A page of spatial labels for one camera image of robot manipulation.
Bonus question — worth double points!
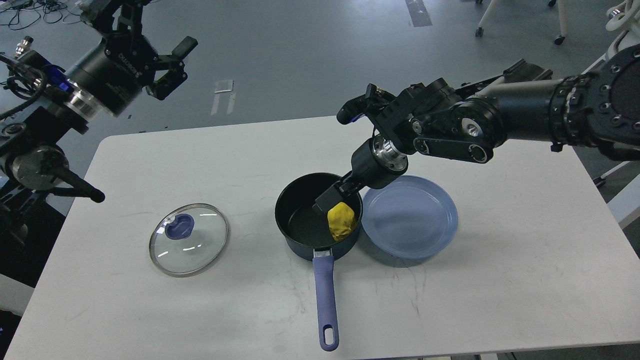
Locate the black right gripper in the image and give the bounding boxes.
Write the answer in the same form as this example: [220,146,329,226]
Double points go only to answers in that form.
[312,139,409,216]

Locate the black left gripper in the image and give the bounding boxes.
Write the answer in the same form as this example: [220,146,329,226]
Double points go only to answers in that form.
[65,0,199,117]

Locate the yellow potato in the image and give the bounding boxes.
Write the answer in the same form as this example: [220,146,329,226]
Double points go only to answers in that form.
[327,202,357,243]

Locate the glass pot lid blue knob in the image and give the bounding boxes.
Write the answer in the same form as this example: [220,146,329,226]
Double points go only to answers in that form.
[148,203,230,278]

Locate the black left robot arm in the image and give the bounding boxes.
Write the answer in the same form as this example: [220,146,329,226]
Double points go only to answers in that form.
[0,0,198,245]

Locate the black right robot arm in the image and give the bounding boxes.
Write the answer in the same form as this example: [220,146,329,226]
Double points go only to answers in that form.
[312,45,640,214]

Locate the blue plastic plate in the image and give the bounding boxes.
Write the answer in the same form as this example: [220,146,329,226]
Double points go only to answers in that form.
[362,175,458,260]

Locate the white rolling chair legs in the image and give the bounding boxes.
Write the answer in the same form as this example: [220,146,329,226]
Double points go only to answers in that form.
[474,0,568,45]

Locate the white office chair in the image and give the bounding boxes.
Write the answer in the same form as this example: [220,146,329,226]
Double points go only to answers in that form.
[582,0,640,75]

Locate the dark blue saucepan with handle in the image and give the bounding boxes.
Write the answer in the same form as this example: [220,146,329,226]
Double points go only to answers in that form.
[274,172,362,352]

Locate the tangled cables on floor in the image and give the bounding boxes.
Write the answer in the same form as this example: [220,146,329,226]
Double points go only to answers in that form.
[0,0,161,32]

